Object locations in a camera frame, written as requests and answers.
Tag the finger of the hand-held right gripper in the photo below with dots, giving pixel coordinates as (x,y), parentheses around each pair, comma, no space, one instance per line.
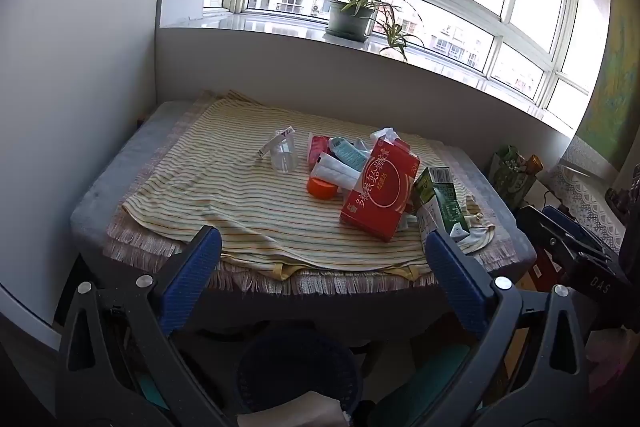
(542,234)
(580,234)

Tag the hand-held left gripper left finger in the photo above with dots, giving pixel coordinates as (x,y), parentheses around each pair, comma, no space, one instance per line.
(192,277)

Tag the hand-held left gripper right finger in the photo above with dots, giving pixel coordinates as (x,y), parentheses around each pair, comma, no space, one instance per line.
(450,272)

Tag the blue plastic basket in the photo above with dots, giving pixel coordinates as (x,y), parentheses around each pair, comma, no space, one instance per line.
(295,362)

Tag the clear plastic jar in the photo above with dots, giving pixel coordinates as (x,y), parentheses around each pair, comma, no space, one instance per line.
(283,157)

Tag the translucent white plastic bag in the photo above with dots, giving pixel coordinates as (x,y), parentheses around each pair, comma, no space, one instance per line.
(385,134)

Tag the white lace cloth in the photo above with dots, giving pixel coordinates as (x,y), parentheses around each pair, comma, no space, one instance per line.
(590,197)

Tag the fringed woven tablecloth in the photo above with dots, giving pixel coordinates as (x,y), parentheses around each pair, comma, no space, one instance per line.
(150,244)

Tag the dark ornament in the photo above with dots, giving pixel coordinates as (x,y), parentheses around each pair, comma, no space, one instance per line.
(625,194)

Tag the green gift bag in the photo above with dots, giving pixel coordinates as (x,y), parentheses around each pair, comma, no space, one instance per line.
(510,179)

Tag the green drink carton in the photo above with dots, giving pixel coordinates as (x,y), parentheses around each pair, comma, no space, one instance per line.
(442,207)

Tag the yellow striped cloth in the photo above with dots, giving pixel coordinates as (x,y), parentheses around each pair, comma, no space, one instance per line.
(225,187)

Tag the red cardboard box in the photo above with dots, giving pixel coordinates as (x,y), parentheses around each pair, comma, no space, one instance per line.
(382,192)

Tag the grey table cover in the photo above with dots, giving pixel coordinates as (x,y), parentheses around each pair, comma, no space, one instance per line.
(97,207)

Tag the white tube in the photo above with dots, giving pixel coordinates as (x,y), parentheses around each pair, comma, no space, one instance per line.
(337,172)

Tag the orange lid container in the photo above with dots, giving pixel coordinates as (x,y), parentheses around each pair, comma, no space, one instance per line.
(322,188)

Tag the clear plastic wrapper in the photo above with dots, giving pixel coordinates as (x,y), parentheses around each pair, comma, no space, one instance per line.
(362,146)

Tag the light blue packet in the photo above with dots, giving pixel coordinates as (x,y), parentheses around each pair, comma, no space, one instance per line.
(350,154)

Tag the pink packet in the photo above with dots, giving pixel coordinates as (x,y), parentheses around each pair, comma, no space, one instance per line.
(317,149)

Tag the crumpled white tissue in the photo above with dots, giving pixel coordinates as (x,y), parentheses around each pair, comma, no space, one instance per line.
(320,407)

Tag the white cabinet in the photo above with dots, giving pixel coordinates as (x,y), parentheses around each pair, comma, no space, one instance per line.
(75,82)

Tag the white window sill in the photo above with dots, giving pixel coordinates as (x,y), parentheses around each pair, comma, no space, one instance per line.
(280,27)

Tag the potted spider plant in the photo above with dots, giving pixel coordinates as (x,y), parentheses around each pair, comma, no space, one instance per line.
(350,19)

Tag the green yellow wall painting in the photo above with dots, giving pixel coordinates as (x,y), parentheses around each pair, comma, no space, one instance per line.
(617,82)

